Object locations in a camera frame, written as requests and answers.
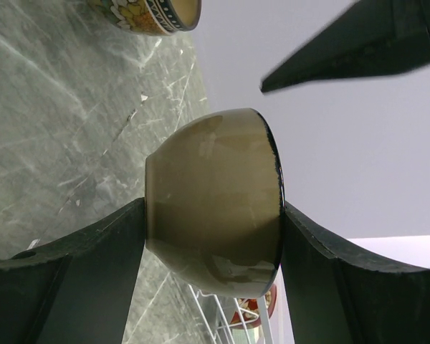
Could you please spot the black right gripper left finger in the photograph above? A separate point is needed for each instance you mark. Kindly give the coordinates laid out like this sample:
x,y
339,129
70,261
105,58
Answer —
x,y
76,289

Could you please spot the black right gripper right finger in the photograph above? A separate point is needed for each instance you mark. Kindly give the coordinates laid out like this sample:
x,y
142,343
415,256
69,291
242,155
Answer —
x,y
339,292

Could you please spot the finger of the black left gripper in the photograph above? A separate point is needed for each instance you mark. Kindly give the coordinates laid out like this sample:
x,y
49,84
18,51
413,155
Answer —
x,y
369,39

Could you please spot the plain beige bowl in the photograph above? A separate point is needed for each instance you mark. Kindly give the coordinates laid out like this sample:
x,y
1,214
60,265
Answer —
x,y
214,201

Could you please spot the black patterned bowl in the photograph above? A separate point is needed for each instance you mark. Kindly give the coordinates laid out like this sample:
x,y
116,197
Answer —
x,y
150,17

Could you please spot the red floral bowl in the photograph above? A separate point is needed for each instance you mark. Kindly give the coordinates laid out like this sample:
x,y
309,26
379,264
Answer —
x,y
249,316

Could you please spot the light teal white bowl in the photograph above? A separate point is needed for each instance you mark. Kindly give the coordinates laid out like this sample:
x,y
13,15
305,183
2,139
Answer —
x,y
253,336

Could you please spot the white wire dish rack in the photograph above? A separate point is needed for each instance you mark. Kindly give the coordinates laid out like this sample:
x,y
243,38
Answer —
x,y
216,313

